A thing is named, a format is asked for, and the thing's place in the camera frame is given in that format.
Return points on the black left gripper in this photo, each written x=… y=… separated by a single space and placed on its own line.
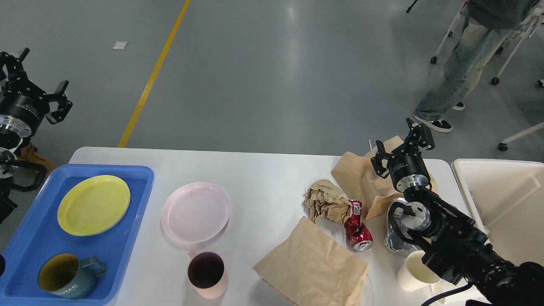
x=23 y=104

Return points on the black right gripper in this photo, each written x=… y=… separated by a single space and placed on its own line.
x=406 y=166

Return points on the pink plate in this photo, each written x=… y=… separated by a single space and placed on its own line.
x=195 y=213

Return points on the pink mug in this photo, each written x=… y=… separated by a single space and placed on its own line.
x=207 y=274

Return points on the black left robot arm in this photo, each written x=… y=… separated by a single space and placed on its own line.
x=10 y=142

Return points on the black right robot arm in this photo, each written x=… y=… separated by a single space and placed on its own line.
x=454 y=248

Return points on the brown paper bag rear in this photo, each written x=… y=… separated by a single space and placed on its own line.
x=356 y=177

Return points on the tan work boot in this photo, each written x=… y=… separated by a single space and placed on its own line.
x=28 y=152

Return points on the silver foil wrapper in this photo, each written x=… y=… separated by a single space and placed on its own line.
x=393 y=242

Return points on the crumpled brown paper ball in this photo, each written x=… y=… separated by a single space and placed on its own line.
x=324 y=199

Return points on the white paper scrap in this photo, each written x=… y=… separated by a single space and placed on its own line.
x=120 y=45

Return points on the person in jeans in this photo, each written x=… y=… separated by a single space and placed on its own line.
x=487 y=25

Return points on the crushed red soda can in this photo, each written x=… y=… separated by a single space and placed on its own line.
x=358 y=236

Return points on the white chair leg caster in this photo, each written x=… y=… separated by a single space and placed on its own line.
x=503 y=144

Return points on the white plastic bin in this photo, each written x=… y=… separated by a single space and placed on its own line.
x=506 y=201

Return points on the yellow plate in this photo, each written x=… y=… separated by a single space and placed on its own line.
x=94 y=206

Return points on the blue plastic tray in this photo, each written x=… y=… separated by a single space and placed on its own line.
x=39 y=237

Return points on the flat brown paper bag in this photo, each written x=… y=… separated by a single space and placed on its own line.
x=311 y=269

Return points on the teal mug yellow inside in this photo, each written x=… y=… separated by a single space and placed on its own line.
x=67 y=276

